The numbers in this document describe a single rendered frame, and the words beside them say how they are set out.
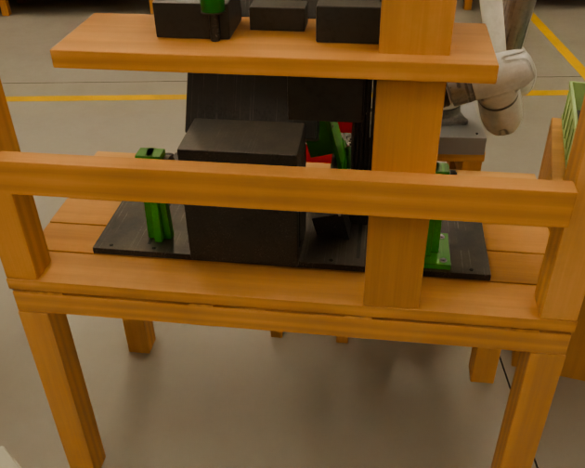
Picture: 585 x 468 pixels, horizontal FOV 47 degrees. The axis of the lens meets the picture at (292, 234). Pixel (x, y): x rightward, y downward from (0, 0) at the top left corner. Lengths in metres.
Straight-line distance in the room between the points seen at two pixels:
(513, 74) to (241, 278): 0.86
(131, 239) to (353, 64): 0.92
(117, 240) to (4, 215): 0.33
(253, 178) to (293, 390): 1.37
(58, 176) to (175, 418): 1.29
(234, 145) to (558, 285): 0.85
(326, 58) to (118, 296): 0.89
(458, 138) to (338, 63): 1.18
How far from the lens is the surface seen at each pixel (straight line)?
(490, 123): 1.89
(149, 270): 1.89
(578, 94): 2.97
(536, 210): 1.52
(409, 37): 1.38
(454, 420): 2.67
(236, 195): 1.52
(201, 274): 1.84
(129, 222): 2.06
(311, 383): 2.73
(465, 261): 1.88
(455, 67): 1.36
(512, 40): 2.41
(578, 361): 2.87
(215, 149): 1.67
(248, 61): 1.38
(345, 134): 2.53
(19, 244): 1.88
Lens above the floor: 2.02
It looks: 35 degrees down
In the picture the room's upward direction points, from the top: 1 degrees counter-clockwise
